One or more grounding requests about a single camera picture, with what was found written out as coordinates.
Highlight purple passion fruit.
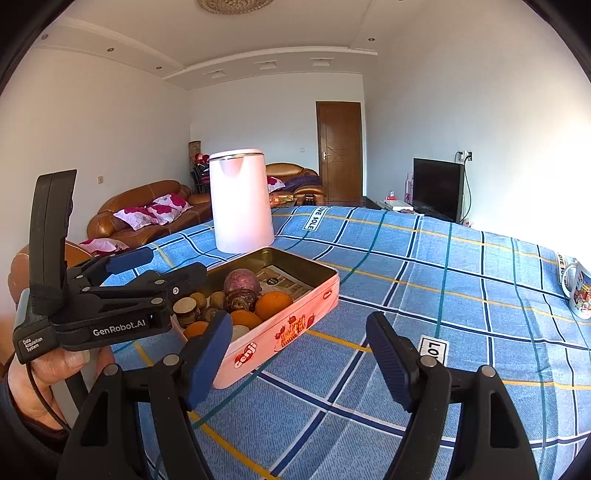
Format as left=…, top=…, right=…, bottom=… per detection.
left=223, top=268, right=262, bottom=295

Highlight medium orange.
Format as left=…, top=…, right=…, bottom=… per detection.
left=230, top=309, right=263, bottom=330

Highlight cut brown chestnut piece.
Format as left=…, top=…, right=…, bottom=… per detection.
left=231, top=325, right=249, bottom=342

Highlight large orange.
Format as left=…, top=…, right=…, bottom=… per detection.
left=254, top=291, right=294, bottom=321

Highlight green brown kiwi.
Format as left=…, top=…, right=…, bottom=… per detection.
left=190, top=292, right=207, bottom=311

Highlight small orange tangerine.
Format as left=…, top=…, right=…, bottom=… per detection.
left=183, top=321, right=209, bottom=340

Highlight left hand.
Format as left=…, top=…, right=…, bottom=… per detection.
left=7, top=347, right=114, bottom=433

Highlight brown leather sofa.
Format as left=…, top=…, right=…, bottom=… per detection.
left=87, top=180, right=212, bottom=248

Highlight pink floral cushion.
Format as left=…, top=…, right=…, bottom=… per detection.
left=114, top=194, right=191, bottom=231

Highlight pink electric kettle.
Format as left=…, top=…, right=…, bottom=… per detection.
left=209, top=149, right=274, bottom=254

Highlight pink metal tin box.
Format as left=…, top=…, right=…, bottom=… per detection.
left=172, top=247, right=339, bottom=389

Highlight paper leaflet in tin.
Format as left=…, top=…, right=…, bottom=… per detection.
left=256, top=265, right=314, bottom=302

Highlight white cartoon mug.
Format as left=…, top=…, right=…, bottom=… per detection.
left=561, top=261, right=591, bottom=320

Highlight brown leather armchair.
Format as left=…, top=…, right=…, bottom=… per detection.
left=266, top=163, right=327, bottom=207

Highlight black television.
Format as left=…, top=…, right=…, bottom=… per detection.
left=412, top=158, right=465, bottom=223

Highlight brown wooden door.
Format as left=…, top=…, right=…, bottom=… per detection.
left=315, top=101, right=363, bottom=206

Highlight black television cable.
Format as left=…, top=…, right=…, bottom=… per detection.
left=454, top=149, right=473, bottom=225

